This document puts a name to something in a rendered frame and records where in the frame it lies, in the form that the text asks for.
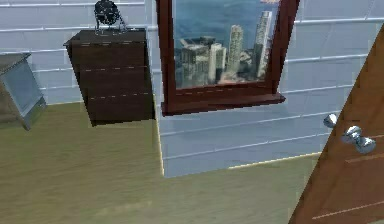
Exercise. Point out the red framed window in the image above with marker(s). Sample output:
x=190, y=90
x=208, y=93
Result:
x=220, y=50

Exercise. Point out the dark brown chest of drawers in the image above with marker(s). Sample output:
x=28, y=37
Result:
x=113, y=80

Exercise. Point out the black round desk fan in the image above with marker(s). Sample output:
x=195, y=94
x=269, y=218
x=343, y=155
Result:
x=106, y=13

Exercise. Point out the silver door knob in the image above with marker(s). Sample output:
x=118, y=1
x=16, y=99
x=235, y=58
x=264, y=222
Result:
x=358, y=140

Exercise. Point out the grey cabinet with glass door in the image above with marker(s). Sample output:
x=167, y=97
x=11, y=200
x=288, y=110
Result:
x=20, y=90

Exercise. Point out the brown wooden room door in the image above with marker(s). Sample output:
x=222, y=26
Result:
x=353, y=180

